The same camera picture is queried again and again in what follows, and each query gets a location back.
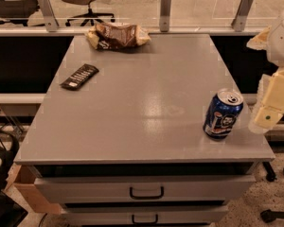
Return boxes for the grey lower drawer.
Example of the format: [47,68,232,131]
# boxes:
[62,205,228,226]

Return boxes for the black snack bar wrapper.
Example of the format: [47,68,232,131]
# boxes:
[61,64,99,91]

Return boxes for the black chair lower left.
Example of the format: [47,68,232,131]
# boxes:
[0,130,27,227]

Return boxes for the middle metal bracket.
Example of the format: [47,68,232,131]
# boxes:
[159,0,171,32]

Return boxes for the right metal bracket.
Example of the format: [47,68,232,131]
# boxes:
[231,0,254,32]

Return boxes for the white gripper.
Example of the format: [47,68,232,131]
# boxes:
[247,10,284,133]

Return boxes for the cardboard box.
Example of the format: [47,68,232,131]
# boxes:
[5,165,62,215]

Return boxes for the grey upper drawer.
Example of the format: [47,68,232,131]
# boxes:
[34,175,255,203]

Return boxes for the metal bracket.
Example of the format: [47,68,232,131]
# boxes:
[159,0,171,32]
[37,0,59,32]
[231,0,254,32]

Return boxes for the brown chip bag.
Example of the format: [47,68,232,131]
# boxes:
[86,23,151,50]

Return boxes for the left metal bracket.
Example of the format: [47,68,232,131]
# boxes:
[37,0,59,32]

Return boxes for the blue pepsi can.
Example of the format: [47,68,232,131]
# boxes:
[203,88,243,139]

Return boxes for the grey drawer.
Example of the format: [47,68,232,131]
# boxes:
[62,205,228,226]
[34,175,255,203]

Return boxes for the black caster base right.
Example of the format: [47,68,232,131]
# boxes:
[260,162,284,223]

